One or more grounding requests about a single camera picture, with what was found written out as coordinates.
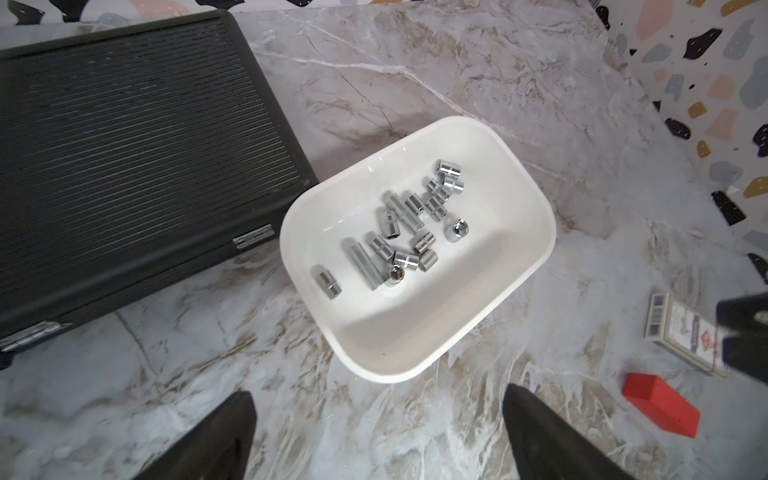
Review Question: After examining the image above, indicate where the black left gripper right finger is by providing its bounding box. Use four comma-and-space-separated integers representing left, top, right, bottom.
502, 384, 631, 479

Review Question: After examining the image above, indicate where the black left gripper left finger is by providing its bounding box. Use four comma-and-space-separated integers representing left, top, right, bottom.
136, 391, 257, 479

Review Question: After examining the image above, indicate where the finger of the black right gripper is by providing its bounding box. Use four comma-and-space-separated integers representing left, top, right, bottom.
716, 293, 768, 333
722, 334, 768, 384

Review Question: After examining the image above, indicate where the long chrome socket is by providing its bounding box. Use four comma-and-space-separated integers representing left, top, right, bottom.
343, 238, 384, 291

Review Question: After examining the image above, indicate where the large chrome deep socket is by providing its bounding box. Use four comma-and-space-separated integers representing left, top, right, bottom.
383, 191, 425, 235

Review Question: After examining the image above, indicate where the small printed card box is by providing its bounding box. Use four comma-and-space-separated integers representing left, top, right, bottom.
644, 293, 728, 378

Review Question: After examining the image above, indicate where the white plastic storage box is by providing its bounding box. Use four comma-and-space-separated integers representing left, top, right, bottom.
280, 116, 556, 383

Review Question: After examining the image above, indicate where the red plastic block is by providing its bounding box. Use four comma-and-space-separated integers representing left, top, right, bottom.
622, 373, 701, 439

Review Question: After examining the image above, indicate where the black ribbed tool case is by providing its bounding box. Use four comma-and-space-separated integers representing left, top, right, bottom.
1, 10, 318, 368

